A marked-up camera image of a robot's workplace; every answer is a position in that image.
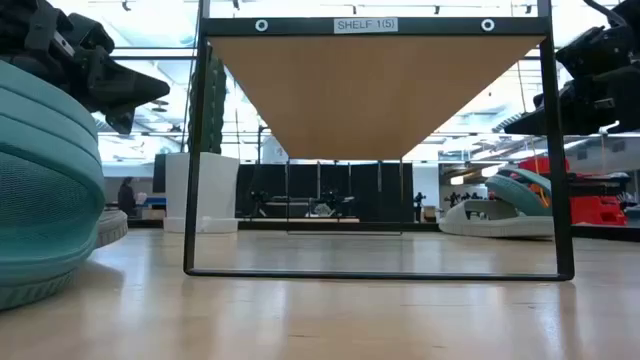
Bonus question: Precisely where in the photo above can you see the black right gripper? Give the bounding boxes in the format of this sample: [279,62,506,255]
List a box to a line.
[503,9,640,136]

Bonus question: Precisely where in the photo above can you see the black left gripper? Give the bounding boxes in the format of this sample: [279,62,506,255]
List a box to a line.
[0,0,171,135]

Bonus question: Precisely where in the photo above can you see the teal rubber slide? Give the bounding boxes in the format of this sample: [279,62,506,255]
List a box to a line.
[0,59,107,312]
[483,167,554,218]

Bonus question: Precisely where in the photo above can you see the grey rubber slide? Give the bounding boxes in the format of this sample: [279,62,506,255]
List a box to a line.
[92,208,130,250]
[438,198,556,239]

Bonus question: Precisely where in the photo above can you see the white shelf label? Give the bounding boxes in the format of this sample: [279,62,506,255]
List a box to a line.
[333,17,399,35]

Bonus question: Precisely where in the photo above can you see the green cactus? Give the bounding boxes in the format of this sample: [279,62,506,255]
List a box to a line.
[187,44,227,155]

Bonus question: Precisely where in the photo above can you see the person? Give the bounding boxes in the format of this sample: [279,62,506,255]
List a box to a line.
[117,176,138,217]

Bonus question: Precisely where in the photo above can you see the white hexagonal planter pot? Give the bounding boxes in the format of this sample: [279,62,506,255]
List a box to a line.
[163,152,241,235]

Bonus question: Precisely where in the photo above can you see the black partition panels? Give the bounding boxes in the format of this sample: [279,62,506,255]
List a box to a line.
[234,162,416,224]

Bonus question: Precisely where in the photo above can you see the background robot workstation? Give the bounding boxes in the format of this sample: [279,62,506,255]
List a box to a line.
[249,188,357,219]

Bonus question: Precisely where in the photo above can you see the black aluminium table frame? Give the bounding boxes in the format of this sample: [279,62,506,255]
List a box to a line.
[127,219,640,242]

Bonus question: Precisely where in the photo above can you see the wooden shelf with black frame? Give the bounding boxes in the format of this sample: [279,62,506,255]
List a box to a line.
[182,0,576,282]

